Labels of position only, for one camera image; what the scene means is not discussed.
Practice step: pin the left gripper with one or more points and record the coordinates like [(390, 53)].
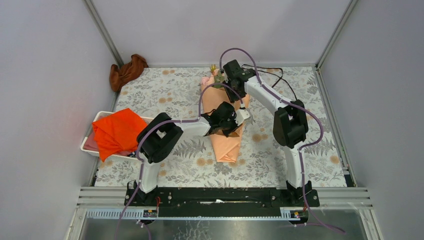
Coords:
[(234, 126)]

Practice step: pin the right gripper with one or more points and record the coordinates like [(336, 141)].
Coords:
[(233, 98)]

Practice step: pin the peach wrapping paper sheet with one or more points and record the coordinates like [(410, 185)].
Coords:
[(226, 149)]

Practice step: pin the dark brown ribbon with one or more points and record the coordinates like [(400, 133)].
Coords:
[(267, 70)]

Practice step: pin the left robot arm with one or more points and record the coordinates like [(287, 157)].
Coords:
[(158, 139)]

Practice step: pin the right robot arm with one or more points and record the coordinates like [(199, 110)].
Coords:
[(290, 124)]

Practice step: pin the floral patterned table mat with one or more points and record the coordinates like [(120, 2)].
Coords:
[(261, 161)]

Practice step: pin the orange cloth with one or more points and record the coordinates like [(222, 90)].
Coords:
[(117, 132)]

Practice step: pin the brown cloth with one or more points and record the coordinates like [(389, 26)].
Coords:
[(120, 76)]

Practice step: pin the white plastic basket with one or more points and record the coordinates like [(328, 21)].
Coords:
[(91, 147)]

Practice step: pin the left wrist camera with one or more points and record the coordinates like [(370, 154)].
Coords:
[(241, 115)]

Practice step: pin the black mounting base rail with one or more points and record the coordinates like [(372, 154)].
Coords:
[(190, 202)]

